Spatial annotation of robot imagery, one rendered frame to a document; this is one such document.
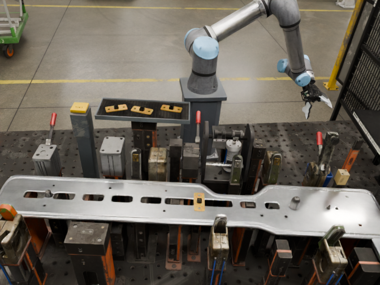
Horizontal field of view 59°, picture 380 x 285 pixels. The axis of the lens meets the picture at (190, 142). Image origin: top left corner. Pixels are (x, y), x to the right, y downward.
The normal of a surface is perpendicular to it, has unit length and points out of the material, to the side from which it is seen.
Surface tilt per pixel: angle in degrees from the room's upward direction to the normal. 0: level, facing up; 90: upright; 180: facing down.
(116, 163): 90
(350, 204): 0
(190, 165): 90
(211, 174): 0
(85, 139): 90
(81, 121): 90
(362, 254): 0
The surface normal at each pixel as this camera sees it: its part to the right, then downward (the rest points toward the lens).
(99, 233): 0.06, -0.78
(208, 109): 0.14, 0.62
